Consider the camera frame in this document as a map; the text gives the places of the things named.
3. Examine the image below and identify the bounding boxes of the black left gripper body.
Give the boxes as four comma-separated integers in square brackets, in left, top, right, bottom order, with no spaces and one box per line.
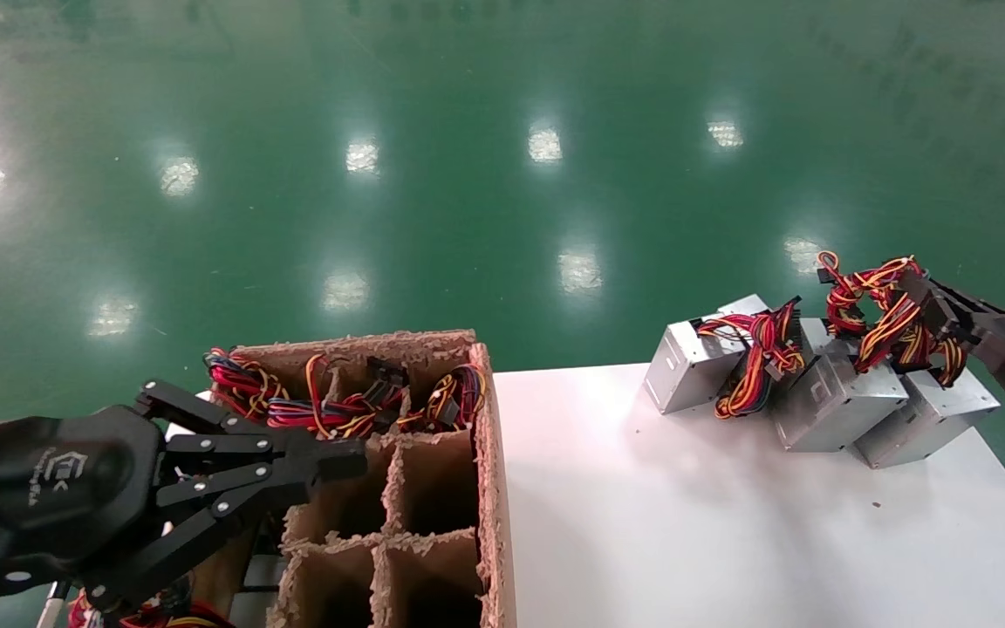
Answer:
[0,406,165,601]

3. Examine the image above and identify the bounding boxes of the brown cardboard divider box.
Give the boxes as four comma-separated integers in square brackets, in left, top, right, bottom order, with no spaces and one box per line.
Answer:
[188,330,516,628]

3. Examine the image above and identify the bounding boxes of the silver power supply with wires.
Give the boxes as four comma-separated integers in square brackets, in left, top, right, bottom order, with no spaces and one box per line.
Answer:
[398,364,488,433]
[851,366,1001,470]
[204,347,294,428]
[644,294,806,421]
[771,251,967,454]

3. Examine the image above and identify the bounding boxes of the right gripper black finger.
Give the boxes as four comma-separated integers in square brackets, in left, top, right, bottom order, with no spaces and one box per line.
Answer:
[899,273,1005,373]
[926,276,1005,338]

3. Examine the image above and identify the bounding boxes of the coloured wire bundles in box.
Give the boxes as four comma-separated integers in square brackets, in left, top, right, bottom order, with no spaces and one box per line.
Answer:
[267,353,412,440]

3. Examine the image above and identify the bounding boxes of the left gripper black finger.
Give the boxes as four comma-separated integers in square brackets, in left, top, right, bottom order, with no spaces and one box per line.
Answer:
[84,462,366,613]
[136,379,369,469]

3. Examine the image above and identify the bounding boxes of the metal shelf cart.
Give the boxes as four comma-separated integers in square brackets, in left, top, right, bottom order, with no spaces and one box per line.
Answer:
[36,391,287,628]

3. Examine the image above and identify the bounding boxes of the colourful wire bundles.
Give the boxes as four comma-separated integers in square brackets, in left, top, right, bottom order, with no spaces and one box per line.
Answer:
[66,589,235,628]

